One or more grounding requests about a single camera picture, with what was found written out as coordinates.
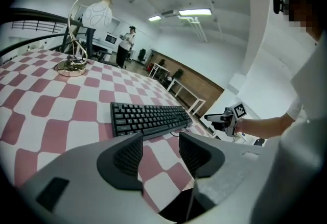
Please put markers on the black office chair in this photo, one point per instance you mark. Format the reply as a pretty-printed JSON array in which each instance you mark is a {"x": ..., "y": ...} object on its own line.
[
  {"x": 179, "y": 73},
  {"x": 142, "y": 55}
]

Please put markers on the person's right forearm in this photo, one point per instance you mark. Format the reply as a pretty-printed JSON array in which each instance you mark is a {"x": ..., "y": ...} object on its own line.
[{"x": 265, "y": 124}]

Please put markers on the ceiling air conditioner unit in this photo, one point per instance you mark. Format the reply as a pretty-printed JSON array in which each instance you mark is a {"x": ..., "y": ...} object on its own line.
[{"x": 169, "y": 13}]

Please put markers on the black metal railing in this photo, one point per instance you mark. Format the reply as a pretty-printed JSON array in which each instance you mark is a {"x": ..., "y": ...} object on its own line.
[{"x": 30, "y": 12}]

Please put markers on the person's white shirt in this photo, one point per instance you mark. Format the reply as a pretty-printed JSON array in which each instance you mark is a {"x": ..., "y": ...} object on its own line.
[{"x": 296, "y": 141}]

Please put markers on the small white table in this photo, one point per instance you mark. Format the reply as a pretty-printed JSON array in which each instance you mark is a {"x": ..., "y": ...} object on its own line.
[{"x": 159, "y": 68}]

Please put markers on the black computer keyboard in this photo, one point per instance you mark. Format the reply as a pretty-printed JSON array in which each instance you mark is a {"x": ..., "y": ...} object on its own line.
[{"x": 150, "y": 119}]

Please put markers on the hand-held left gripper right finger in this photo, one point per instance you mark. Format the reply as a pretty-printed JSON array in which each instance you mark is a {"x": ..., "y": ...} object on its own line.
[{"x": 219, "y": 167}]

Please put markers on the white microwave oven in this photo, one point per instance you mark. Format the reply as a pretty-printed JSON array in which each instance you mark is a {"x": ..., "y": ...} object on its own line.
[{"x": 111, "y": 39}]

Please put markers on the pink white checked tablecloth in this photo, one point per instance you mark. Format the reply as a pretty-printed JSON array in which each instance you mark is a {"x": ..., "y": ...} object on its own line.
[{"x": 64, "y": 105}]

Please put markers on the person's head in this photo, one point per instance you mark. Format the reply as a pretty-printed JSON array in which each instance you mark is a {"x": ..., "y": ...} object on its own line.
[{"x": 302, "y": 11}]

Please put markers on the gold table lamp white globe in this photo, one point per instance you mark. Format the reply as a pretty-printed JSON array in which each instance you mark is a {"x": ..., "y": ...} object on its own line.
[{"x": 98, "y": 15}]

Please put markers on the large white table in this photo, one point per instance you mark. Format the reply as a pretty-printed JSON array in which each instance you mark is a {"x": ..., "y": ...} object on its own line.
[{"x": 189, "y": 94}]

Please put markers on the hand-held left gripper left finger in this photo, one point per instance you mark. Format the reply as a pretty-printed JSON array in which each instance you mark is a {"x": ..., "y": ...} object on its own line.
[{"x": 84, "y": 179}]

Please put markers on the long rectangular ceiling light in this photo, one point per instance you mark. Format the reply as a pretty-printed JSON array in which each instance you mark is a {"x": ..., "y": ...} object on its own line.
[{"x": 195, "y": 12}]

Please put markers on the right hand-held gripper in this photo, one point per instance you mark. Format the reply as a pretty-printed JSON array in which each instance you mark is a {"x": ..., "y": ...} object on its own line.
[{"x": 233, "y": 119}]

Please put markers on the short rectangular ceiling light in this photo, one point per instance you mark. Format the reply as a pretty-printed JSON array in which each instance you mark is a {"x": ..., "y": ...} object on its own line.
[{"x": 154, "y": 18}]

